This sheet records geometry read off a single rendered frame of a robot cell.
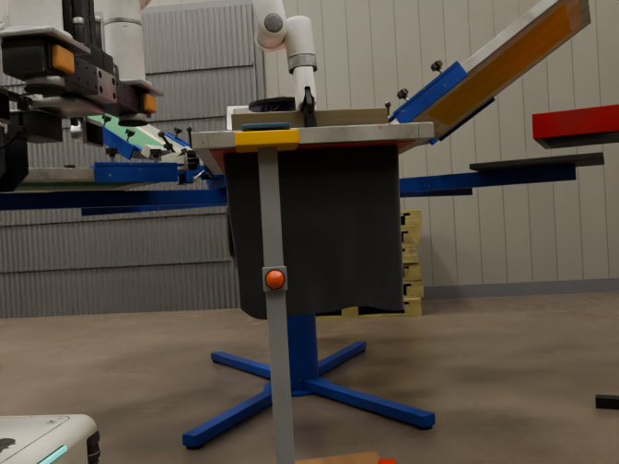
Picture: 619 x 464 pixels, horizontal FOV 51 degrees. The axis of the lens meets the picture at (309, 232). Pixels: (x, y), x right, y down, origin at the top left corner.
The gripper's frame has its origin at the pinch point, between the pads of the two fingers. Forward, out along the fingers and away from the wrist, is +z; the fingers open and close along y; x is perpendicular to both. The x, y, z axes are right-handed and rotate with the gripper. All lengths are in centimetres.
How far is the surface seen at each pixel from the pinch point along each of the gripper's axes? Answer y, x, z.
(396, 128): 13.2, 19.5, 4.6
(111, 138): -142, -79, -29
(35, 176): -49, -86, -2
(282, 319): 31, -14, 44
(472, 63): -59, 67, -27
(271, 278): 36, -15, 36
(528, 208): -393, 227, 26
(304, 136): 13.2, -3.0, 4.1
